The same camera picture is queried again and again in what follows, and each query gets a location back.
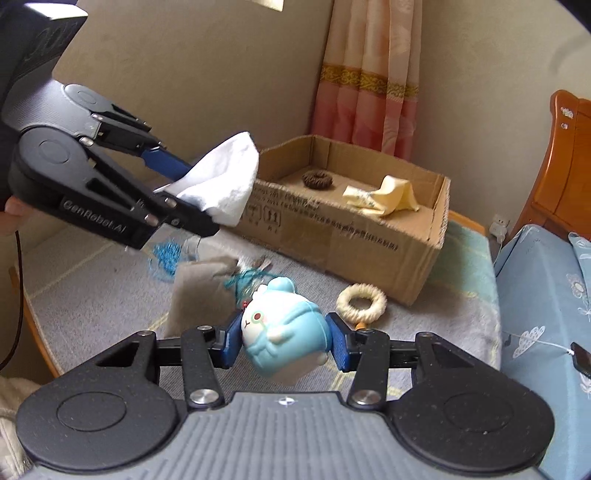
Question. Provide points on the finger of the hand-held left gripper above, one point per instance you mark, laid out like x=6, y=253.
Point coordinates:
x=184, y=216
x=161, y=162

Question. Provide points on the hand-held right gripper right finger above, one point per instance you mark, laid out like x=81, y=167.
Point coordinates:
x=339, y=346

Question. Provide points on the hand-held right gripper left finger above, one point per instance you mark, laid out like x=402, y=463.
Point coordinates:
x=231, y=344

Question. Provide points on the blue tassel sachet charm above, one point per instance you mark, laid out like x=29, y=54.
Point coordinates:
x=161, y=261

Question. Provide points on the blue plush toy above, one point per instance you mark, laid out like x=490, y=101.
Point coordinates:
x=286, y=332

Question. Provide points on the grey fabric pouch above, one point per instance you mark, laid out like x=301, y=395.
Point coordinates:
x=198, y=290

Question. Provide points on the cardboard box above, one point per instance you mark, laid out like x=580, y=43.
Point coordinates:
x=323, y=240

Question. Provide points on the person's left hand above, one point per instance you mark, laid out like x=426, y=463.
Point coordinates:
x=11, y=212

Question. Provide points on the grey checked table blanket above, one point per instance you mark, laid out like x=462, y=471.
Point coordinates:
x=92, y=300

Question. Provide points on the brown scrunchie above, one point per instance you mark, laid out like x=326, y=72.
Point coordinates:
x=308, y=179

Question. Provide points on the yellow cloth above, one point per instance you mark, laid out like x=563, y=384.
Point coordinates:
x=392, y=194

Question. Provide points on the wooden table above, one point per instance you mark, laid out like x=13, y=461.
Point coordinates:
x=34, y=327

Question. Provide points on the blue bed sheet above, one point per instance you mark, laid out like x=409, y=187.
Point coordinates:
x=535, y=300

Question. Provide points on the pink patterned curtain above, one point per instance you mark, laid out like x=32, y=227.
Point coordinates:
x=369, y=69

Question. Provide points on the beige fleece garment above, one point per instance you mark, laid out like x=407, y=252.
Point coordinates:
x=9, y=424

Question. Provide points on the black phone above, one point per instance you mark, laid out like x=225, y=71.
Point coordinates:
x=584, y=360

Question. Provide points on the blue floral pillow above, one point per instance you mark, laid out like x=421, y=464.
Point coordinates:
x=581, y=267

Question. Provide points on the wooden headboard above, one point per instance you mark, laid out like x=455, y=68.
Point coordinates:
x=563, y=175

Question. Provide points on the yellow wall sticker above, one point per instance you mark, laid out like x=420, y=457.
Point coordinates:
x=270, y=4

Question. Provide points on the white wall socket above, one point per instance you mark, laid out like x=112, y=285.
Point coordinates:
x=498, y=224

